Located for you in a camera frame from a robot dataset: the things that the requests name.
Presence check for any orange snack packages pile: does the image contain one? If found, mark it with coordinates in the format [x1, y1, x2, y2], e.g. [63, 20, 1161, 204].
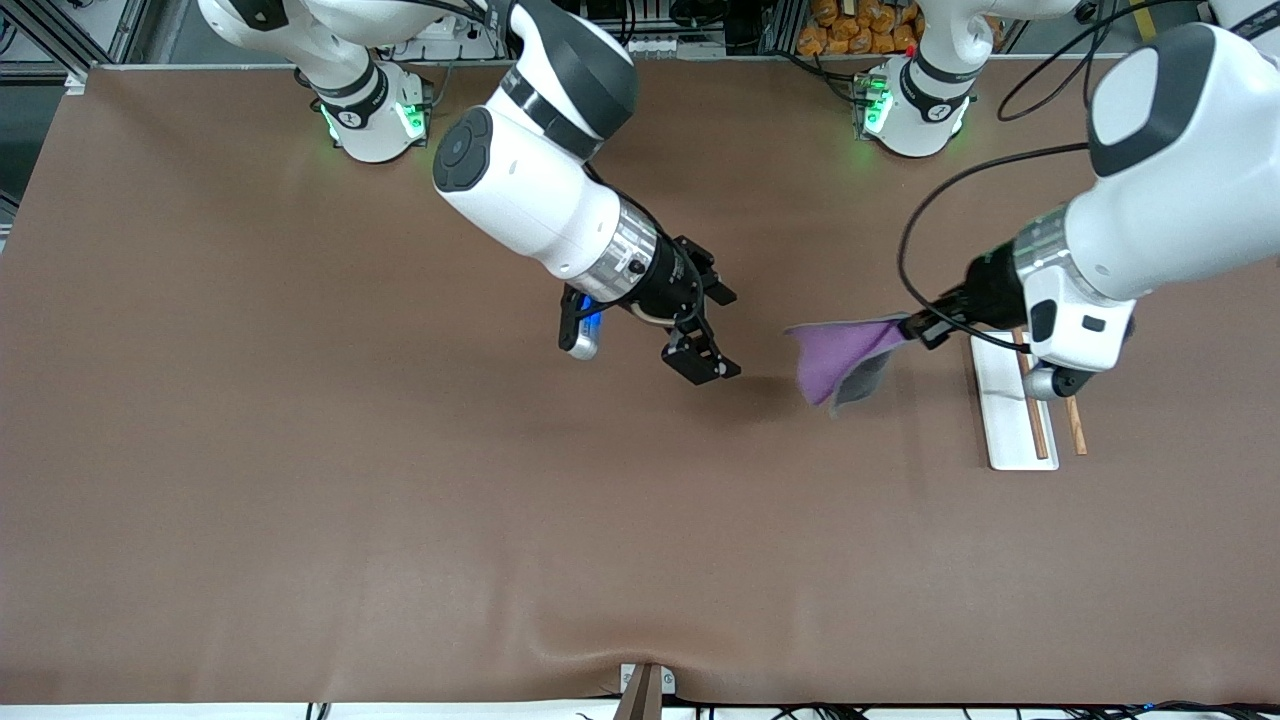
[797, 0, 921, 56]

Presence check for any wooden rack rod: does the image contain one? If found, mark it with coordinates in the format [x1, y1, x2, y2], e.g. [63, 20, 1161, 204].
[1012, 328, 1051, 461]

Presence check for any white towel rack base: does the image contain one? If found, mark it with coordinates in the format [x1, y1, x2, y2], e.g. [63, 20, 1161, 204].
[970, 335, 1059, 471]

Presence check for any black cable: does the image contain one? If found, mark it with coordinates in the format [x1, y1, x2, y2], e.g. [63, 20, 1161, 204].
[897, 143, 1091, 351]
[998, 0, 1161, 121]

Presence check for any purple and grey towel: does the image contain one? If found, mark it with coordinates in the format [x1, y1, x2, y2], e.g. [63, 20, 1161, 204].
[785, 315, 913, 411]

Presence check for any metal table clamp bracket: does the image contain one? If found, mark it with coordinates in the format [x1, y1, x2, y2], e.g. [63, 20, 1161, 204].
[618, 663, 677, 720]

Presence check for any brown table cover mat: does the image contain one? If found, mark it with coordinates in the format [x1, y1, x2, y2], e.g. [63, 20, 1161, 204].
[0, 55, 1280, 706]

